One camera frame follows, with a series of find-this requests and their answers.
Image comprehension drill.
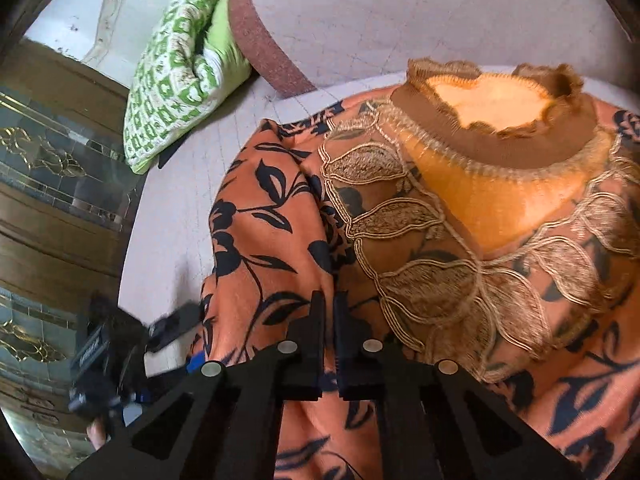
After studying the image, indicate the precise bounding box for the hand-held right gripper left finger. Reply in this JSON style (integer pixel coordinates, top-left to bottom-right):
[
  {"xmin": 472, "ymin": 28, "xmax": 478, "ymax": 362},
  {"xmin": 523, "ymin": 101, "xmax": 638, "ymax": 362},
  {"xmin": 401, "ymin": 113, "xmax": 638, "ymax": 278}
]
[{"xmin": 65, "ymin": 290, "xmax": 327, "ymax": 480}]

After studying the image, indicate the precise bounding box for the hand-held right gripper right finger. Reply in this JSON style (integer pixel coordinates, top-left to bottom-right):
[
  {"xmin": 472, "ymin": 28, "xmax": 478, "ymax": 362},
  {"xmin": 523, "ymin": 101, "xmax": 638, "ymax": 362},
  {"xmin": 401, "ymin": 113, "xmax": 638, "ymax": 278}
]
[{"xmin": 334, "ymin": 292, "xmax": 587, "ymax": 480}]

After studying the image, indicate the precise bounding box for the orange black floral garment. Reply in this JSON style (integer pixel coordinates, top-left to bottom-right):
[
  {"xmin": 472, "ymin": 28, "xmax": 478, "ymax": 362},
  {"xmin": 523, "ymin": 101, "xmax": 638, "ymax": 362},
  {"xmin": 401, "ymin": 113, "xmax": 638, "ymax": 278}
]
[{"xmin": 200, "ymin": 57, "xmax": 640, "ymax": 480}]

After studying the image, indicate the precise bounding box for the pink quilted sofa bed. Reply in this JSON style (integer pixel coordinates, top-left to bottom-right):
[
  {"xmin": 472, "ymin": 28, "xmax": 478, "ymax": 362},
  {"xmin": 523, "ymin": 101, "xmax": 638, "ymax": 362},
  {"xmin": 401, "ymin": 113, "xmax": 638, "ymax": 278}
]
[{"xmin": 117, "ymin": 72, "xmax": 618, "ymax": 411}]

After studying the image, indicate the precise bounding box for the wooden door with glass panels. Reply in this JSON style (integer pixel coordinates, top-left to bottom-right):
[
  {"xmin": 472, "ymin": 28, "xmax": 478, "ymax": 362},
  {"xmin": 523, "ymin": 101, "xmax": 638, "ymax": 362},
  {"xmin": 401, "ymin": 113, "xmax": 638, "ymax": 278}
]
[{"xmin": 0, "ymin": 35, "xmax": 147, "ymax": 466}]

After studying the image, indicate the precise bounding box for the green white patterned quilt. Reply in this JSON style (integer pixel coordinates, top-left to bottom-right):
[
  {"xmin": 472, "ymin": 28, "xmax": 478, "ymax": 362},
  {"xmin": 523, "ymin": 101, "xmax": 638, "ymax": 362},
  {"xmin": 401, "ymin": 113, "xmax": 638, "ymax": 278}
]
[{"xmin": 122, "ymin": 0, "xmax": 253, "ymax": 176}]

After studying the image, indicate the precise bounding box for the pink brown bolster cushion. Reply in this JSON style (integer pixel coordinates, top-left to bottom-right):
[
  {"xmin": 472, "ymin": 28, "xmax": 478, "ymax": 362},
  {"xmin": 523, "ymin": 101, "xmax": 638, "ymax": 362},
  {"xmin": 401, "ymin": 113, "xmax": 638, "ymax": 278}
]
[{"xmin": 227, "ymin": 0, "xmax": 617, "ymax": 100}]

